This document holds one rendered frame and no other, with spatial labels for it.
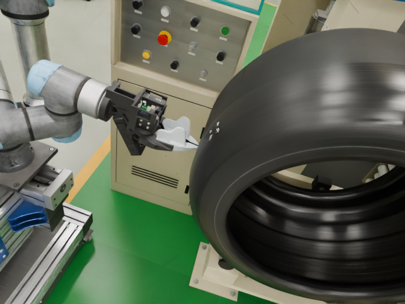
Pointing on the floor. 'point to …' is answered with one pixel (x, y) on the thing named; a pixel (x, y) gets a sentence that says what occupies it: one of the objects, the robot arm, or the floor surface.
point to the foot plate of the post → (196, 281)
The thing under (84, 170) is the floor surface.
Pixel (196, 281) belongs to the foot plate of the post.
